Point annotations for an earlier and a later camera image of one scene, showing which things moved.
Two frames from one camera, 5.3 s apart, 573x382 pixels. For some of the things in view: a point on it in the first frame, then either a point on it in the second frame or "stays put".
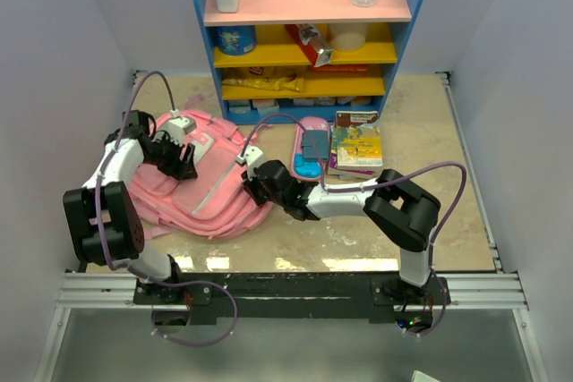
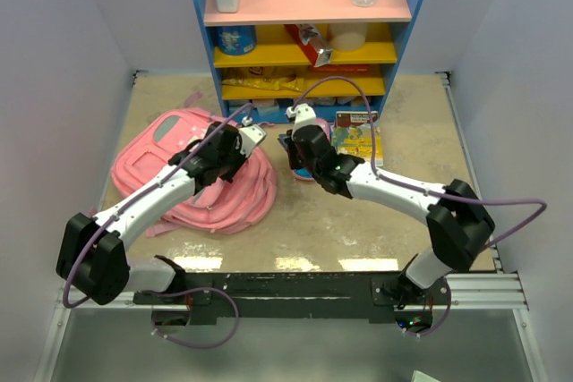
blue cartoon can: (235, 39) stays put
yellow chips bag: (263, 78) stays put
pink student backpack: (215, 204) stays put
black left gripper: (180, 170) → (240, 158)
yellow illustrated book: (358, 139) stays put
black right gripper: (251, 187) → (291, 142)
